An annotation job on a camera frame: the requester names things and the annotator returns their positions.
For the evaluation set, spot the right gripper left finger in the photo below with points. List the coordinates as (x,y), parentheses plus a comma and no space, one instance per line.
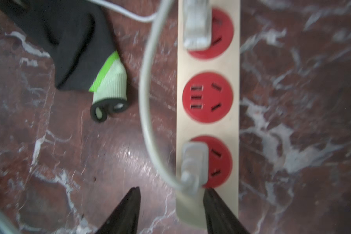
(124,218)

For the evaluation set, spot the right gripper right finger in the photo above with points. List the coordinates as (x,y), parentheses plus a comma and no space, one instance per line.
(219,218)

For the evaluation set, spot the beige red power strip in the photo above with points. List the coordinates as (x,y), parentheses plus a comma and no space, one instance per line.
(208,101)

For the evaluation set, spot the black green-cuffed glove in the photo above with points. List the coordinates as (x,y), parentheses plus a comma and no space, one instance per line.
(77,36)

